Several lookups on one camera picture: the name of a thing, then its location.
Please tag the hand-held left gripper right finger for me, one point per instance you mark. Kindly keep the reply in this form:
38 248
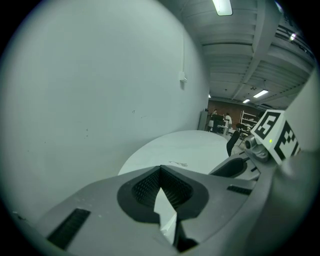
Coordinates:
225 205

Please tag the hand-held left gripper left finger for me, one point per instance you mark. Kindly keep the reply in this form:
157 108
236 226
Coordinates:
105 212

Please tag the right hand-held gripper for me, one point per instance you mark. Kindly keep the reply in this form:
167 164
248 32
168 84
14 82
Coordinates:
272 132

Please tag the black office chair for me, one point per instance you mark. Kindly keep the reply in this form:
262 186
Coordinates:
233 142

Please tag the white shelf rack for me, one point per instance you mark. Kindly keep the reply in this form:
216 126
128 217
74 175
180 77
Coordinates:
250 120

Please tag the desk with monitors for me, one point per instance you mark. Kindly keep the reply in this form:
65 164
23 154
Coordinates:
220 122

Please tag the grey cabinet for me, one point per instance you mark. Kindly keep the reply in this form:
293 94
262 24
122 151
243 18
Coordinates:
203 121

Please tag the ceiling light panel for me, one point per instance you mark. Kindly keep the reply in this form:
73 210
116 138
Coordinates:
260 93
246 100
222 7

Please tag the white wall junction box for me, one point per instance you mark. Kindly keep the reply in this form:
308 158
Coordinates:
183 77

